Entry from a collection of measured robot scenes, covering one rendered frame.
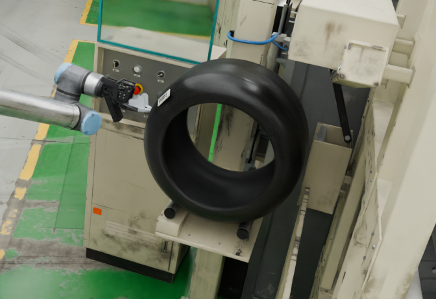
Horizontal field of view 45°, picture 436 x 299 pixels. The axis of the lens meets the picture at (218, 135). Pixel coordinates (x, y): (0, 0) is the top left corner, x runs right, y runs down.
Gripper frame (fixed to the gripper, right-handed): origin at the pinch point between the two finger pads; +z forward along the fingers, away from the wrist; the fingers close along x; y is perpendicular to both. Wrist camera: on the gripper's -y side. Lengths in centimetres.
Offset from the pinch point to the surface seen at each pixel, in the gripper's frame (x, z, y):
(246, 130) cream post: 25.6, 34.2, -5.4
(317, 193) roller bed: 19, 70, -17
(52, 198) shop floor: 98, -77, -134
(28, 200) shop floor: 89, -89, -135
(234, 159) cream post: 25.6, 33.5, -19.9
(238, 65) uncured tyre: 3.4, 25.7, 27.0
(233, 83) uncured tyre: -9.7, 27.4, 24.9
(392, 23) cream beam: -36, 63, 63
